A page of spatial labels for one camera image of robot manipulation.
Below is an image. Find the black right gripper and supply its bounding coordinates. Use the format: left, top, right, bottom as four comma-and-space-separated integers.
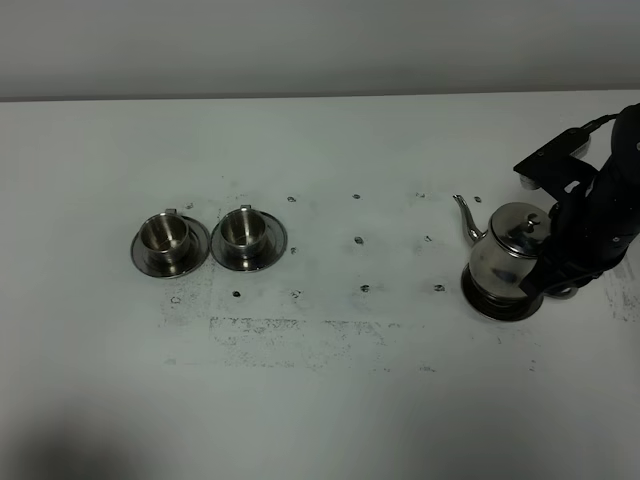
519, 105, 639, 300

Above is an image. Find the stainless steel teapot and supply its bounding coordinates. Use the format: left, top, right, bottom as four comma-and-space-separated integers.
453, 195, 551, 309

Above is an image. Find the steel saucer near teapot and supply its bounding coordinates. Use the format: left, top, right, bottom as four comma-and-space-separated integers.
210, 210, 287, 272

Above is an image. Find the steel teacup near teapot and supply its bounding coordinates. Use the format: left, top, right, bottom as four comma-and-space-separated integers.
218, 205, 267, 260

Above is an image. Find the steel saucer far side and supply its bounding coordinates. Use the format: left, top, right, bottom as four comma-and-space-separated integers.
130, 211, 210, 278

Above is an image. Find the steel teacup far side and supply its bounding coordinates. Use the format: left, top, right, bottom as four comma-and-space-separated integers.
138, 209, 191, 265

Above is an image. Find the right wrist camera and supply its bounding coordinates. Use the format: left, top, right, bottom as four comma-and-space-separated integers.
513, 127, 597, 199

